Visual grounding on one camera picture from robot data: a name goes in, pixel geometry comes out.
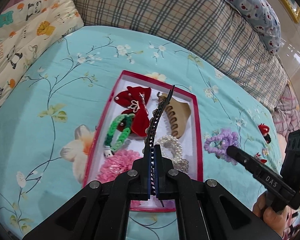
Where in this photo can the small red bow clip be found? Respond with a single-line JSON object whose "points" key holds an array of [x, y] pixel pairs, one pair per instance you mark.
{"points": [[260, 158]]}

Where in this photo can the pink plaid quilt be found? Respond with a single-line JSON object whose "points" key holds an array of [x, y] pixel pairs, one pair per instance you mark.
{"points": [[286, 115]]}

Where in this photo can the person's right hand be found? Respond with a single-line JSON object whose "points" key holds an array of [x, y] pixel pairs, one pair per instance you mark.
{"points": [[278, 222]]}

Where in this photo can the pink lace flower scrunchie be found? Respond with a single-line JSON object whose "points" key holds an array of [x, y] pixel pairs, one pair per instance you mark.
{"points": [[113, 166]]}

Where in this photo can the cartoon panda print pillow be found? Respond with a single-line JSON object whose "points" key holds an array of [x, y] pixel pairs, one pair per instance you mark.
{"points": [[27, 29]]}

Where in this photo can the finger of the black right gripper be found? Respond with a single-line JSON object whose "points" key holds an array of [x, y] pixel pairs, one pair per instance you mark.
{"points": [[243, 158]]}

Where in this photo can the purple mesh flower scrunchie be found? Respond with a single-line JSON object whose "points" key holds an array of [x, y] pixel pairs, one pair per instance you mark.
{"points": [[152, 204]]}

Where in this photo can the teal floral bed sheet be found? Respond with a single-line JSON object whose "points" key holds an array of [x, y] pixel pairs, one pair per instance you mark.
{"points": [[48, 122]]}

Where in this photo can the red mushroom hair clip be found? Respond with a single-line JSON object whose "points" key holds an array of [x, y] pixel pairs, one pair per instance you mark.
{"points": [[264, 129]]}

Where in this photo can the beige claw hair clip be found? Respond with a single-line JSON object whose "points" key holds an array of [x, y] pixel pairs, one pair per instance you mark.
{"points": [[178, 114]]}

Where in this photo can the blue dotted pillow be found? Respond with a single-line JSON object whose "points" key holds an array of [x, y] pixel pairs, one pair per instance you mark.
{"points": [[263, 19]]}

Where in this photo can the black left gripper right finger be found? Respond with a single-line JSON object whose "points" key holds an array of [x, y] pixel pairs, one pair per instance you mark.
{"points": [[188, 195]]}

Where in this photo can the purple braided scrunchie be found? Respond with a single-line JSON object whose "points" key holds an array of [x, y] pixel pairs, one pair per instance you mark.
{"points": [[219, 143]]}

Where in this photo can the red velvet bow hair clip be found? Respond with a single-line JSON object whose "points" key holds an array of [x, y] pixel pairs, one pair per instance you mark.
{"points": [[134, 100]]}

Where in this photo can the plaid folded blanket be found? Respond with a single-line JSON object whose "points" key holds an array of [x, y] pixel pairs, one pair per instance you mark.
{"points": [[211, 29]]}

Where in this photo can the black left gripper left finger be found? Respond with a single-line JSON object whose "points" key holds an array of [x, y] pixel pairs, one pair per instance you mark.
{"points": [[131, 185]]}

